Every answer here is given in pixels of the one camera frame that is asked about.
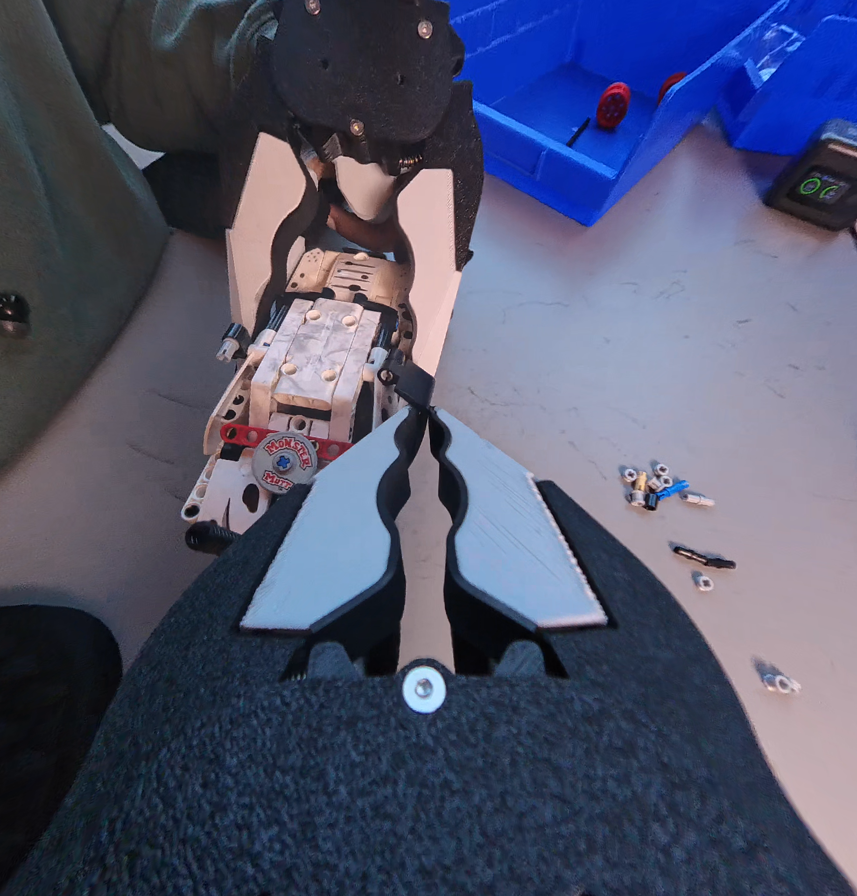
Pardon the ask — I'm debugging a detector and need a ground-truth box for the cluster of small lego pieces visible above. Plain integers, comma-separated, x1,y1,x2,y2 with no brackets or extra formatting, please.
619,460,715,513

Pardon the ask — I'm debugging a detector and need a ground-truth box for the person's green sweatshirt torso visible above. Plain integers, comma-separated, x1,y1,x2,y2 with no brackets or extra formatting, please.
0,0,173,491

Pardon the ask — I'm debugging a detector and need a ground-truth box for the black wrist rest pad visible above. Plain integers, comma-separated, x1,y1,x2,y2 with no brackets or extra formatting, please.
0,147,236,896

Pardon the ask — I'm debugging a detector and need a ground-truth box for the black digital timer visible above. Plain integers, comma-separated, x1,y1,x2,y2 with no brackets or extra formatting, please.
762,119,857,232

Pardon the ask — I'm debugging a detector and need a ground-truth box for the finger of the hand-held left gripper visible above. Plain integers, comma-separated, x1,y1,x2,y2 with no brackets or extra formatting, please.
387,166,467,379
226,131,329,351

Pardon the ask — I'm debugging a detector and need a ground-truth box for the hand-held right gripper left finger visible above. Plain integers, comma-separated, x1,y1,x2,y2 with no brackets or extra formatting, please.
240,409,429,652

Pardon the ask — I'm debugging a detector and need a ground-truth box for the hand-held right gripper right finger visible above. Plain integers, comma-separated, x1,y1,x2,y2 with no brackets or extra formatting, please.
429,409,610,641

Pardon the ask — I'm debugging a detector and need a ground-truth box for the person's left forearm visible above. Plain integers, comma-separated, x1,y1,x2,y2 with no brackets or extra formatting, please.
93,0,282,158

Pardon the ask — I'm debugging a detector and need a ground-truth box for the white lego vehicle model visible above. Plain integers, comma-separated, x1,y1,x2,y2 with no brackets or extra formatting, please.
184,245,443,554

